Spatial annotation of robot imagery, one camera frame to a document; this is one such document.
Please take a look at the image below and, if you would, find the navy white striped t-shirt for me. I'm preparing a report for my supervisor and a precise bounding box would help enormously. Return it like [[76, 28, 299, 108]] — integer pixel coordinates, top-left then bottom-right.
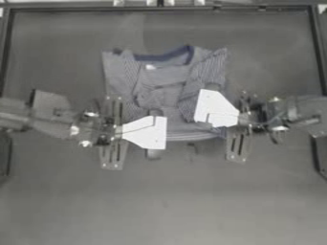
[[101, 45, 231, 142]]

